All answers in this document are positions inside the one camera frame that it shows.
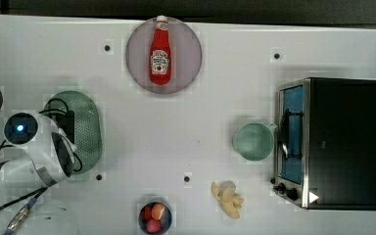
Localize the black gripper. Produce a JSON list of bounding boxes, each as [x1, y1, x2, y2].
[[56, 111, 75, 143]]

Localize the green plastic strainer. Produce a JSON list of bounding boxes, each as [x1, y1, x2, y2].
[[43, 91, 103, 174]]

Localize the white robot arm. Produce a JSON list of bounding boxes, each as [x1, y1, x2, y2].
[[0, 113, 78, 235]]

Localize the red ketchup bottle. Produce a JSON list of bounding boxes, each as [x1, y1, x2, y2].
[[149, 16, 171, 85]]

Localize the orange toy fruit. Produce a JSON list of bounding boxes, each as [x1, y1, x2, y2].
[[151, 203, 165, 220]]

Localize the red toy fruit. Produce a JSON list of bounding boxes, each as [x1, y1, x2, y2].
[[140, 206, 162, 234]]

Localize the grey round plate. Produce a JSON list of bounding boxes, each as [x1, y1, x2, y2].
[[125, 18, 203, 94]]

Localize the blue bowl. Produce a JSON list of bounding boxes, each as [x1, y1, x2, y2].
[[138, 201, 172, 235]]

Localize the peeled toy banana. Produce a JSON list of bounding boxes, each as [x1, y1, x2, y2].
[[211, 181, 244, 219]]

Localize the green plastic cup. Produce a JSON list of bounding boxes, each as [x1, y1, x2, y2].
[[232, 122, 277, 162]]

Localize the black toaster oven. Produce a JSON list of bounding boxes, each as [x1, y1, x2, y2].
[[271, 77, 376, 211]]

